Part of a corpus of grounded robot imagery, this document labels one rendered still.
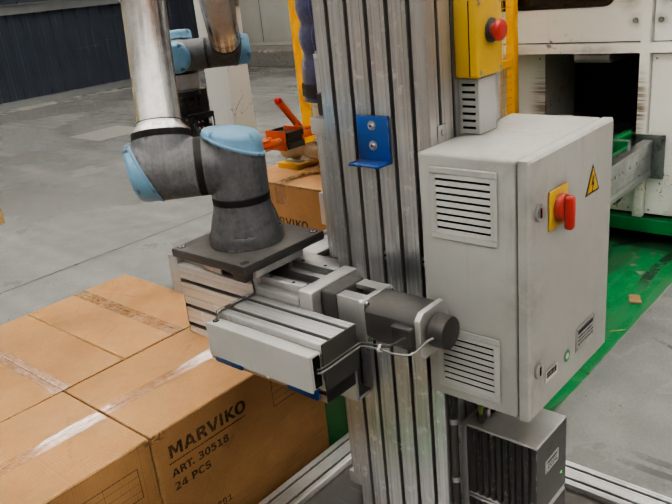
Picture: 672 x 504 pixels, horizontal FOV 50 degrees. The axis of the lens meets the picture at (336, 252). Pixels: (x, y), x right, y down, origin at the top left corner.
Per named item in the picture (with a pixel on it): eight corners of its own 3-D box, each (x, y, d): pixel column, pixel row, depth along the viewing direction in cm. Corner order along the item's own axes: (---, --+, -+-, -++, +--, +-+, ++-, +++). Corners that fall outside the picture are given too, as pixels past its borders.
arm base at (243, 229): (299, 232, 148) (293, 186, 144) (245, 257, 137) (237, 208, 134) (249, 222, 157) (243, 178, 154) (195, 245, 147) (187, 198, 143)
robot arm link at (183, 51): (201, 38, 171) (204, 35, 182) (154, 43, 171) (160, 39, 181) (207, 71, 174) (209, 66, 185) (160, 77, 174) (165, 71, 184)
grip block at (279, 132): (285, 143, 227) (283, 124, 225) (307, 145, 220) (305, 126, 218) (265, 149, 221) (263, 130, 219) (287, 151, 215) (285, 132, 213)
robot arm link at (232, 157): (271, 197, 138) (261, 127, 134) (201, 205, 138) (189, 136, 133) (270, 181, 150) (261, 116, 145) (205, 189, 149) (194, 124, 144)
